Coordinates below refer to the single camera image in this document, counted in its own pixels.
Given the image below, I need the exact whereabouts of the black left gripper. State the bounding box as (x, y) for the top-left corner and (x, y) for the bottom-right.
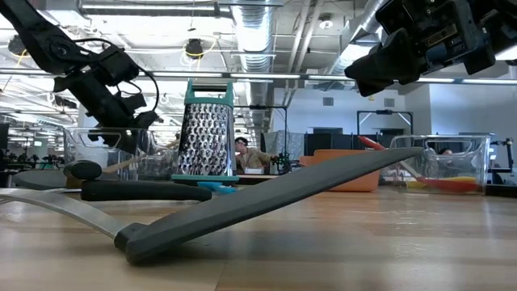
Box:
(54, 70), (161, 157)

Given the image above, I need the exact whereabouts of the black metal frame stand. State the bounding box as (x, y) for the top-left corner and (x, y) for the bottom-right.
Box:
(356, 108), (414, 138)

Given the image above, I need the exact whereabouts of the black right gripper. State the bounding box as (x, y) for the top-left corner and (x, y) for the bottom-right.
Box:
(345, 0), (496, 97)

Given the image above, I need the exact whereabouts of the clear plastic bin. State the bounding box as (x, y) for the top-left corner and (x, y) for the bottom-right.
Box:
(389, 134), (492, 196)
(63, 127), (182, 183)

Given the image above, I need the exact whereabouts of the square black spatula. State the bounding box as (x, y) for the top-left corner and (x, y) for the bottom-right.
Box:
(0, 146), (424, 267)

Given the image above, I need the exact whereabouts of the black ceiling camera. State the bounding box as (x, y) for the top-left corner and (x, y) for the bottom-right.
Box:
(7, 35), (32, 57)
(183, 37), (206, 58)

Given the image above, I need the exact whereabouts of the round black spatula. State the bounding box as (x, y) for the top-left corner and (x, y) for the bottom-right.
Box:
(11, 160), (103, 190)
(56, 179), (213, 202)

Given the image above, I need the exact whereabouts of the black cabinet row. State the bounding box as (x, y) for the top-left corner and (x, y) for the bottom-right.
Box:
(303, 127), (391, 157)

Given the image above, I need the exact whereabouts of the wooden slotted spatula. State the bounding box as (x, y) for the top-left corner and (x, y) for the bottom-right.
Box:
(103, 139), (182, 175)

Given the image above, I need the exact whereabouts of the orange plastic bin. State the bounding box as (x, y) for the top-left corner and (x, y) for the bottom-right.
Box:
(299, 148), (380, 193)

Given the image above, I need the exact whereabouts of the yellow plastic spoon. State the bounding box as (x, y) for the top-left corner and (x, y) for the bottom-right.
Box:
(406, 175), (478, 189)

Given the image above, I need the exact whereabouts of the blue plastic spoon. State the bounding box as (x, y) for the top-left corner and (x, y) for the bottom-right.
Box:
(196, 180), (238, 196)

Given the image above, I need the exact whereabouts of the teal metal box grater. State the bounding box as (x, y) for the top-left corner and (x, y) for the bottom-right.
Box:
(170, 79), (240, 183)

